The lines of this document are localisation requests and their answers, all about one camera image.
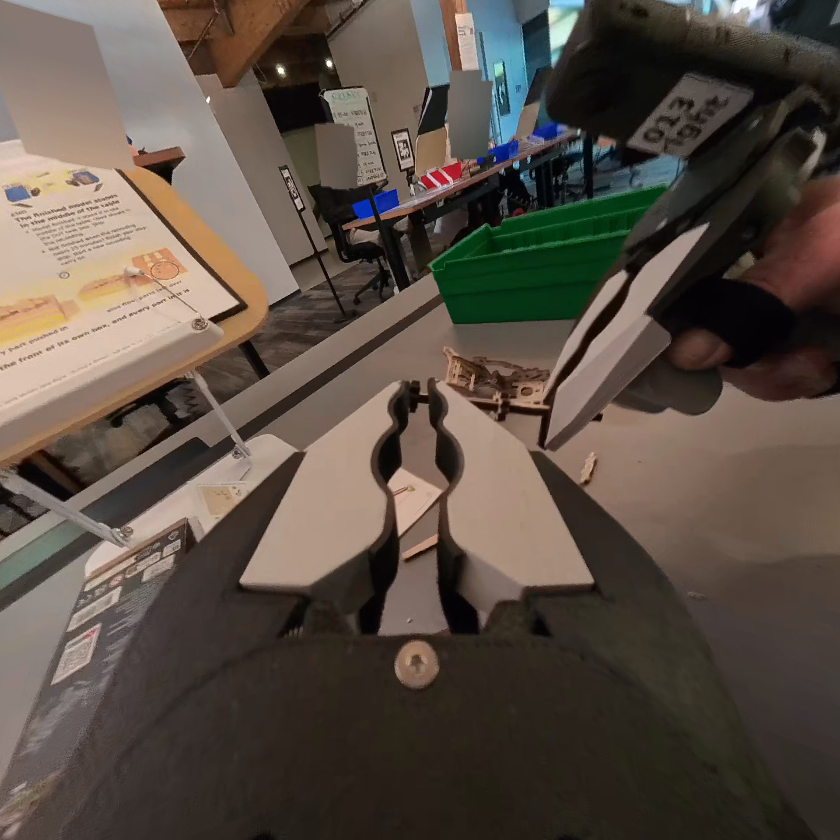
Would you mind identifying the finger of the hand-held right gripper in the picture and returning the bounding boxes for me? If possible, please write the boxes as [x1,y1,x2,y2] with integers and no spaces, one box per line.
[538,222,713,452]
[546,270,632,398]

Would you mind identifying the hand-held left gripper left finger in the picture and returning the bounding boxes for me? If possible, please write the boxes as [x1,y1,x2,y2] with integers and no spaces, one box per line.
[239,381,421,621]

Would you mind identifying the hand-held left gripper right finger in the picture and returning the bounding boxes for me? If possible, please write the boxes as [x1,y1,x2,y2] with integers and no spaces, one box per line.
[428,378,595,627]

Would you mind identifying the partly built wooden model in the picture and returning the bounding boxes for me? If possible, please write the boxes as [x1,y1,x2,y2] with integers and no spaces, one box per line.
[443,346,552,421]

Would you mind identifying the person's right hand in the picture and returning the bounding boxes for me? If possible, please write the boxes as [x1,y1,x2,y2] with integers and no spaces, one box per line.
[666,176,840,403]

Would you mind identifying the green plastic bin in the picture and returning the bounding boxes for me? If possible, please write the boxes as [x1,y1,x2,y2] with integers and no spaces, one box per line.
[430,185,670,326]

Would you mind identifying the white paper notice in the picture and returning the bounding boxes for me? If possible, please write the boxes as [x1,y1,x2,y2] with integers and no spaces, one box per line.
[454,12,481,72]

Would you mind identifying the long work table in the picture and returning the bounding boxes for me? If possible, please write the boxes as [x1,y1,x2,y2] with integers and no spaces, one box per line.
[341,131,581,293]

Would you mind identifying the wooden clipboard board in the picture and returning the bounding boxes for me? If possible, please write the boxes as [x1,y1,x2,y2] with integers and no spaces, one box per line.
[0,141,270,467]

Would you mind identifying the cardboard light box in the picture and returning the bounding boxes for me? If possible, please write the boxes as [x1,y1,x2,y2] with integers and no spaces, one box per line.
[415,84,452,177]

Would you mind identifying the black kit box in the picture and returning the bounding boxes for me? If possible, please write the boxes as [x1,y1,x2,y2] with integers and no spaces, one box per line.
[0,517,204,834]

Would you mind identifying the whiteboard with handwriting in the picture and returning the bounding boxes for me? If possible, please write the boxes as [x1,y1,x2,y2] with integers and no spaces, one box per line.
[320,87,388,188]

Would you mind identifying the marker sign on pole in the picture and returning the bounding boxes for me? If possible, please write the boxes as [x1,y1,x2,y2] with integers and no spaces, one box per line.
[279,164,358,322]

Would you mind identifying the printed instruction sheet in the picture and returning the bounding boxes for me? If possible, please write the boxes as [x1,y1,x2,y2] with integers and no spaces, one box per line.
[0,141,242,411]

